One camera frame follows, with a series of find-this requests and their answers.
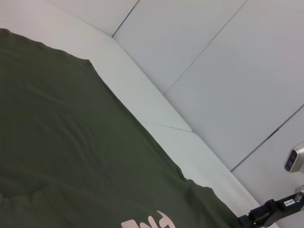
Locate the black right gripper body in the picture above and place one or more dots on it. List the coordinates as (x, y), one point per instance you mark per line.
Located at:
(289, 202)

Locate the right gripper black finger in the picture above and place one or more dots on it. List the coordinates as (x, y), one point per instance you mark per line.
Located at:
(267, 219)
(260, 210)

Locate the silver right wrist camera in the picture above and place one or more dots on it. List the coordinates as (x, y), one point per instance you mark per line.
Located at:
(295, 159)

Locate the dark green FREE t-shirt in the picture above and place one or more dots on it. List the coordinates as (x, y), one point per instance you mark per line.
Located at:
(71, 142)

